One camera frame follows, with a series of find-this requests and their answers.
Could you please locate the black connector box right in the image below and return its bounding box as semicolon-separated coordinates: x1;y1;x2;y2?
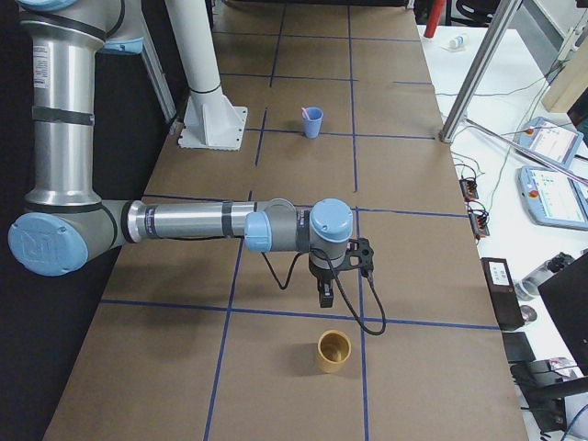
468;210;490;240

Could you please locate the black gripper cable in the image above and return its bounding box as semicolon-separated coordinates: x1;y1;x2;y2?
261;247;387;336

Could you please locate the black connector box left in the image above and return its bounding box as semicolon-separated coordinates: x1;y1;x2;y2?
458;177;479;202

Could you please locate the black monitor corner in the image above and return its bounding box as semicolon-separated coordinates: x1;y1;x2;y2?
538;255;588;374

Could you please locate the black connector box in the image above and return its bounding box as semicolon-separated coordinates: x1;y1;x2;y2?
468;210;490;240
458;177;479;202

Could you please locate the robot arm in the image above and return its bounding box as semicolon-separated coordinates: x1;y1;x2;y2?
8;1;359;308

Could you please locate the aluminium frame post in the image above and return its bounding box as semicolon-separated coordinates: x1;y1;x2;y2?
439;0;522;143

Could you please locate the black box with label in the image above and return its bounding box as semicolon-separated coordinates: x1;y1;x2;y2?
481;257;525;331

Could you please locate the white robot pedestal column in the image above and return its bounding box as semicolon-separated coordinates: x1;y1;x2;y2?
165;0;248;151

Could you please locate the teach pendant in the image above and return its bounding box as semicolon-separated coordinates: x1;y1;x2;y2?
514;117;583;169
517;166;587;231

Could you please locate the thin metal rod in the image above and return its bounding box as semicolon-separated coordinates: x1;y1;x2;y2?
464;118;588;187

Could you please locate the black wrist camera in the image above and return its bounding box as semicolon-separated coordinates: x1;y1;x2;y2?
339;237;374;278

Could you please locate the teach pendant near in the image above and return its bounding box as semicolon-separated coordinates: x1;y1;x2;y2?
517;166;587;231

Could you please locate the white plastic bottle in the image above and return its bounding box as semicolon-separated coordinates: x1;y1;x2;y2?
447;34;469;51

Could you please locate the clear water bottle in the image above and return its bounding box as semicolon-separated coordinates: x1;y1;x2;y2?
514;253;574;301

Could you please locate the tan wooden cup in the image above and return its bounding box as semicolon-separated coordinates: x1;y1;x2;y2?
316;330;352;374

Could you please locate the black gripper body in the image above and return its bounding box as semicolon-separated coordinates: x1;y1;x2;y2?
309;254;344;294

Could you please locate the blue ribbed plastic cup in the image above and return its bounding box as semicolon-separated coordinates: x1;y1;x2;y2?
302;107;323;139

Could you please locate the red cylinder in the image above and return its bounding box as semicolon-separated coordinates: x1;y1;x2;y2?
424;0;447;39

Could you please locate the teach pendant far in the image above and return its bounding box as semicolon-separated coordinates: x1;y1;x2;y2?
514;117;583;169

